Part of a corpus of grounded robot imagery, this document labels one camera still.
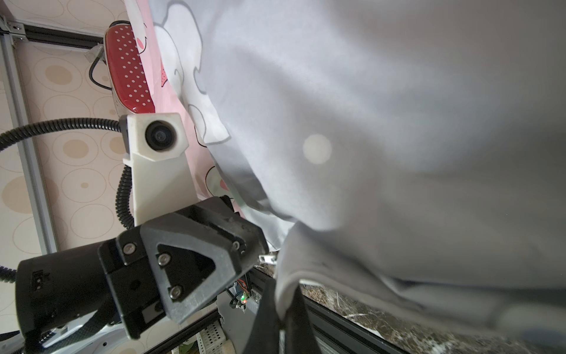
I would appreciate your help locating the red and chrome toaster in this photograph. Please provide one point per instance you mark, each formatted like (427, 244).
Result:
(129, 85)

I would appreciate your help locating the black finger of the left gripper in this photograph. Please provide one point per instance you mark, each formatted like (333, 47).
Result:
(197, 252)

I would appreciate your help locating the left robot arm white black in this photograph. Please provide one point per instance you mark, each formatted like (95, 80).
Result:
(88, 178)

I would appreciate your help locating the pink cartoon pillow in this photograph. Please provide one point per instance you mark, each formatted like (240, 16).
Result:
(206, 176)

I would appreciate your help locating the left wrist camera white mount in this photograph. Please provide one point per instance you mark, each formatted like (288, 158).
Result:
(162, 182)

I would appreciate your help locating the horizontal aluminium frame rail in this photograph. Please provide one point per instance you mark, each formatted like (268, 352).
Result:
(21, 33)

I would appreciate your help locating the left diagonal aluminium rail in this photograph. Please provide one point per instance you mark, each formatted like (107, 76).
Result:
(28, 149)

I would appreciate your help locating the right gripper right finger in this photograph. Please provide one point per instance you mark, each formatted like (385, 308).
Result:
(299, 334)

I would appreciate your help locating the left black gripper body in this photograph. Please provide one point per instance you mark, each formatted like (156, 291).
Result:
(118, 278)

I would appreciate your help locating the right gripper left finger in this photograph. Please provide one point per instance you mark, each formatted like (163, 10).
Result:
(264, 336)

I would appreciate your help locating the black base rail with electronics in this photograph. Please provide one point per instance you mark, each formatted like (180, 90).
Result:
(186, 288)

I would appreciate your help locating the grey polar bear pillow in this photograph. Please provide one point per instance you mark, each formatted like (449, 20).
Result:
(408, 154)

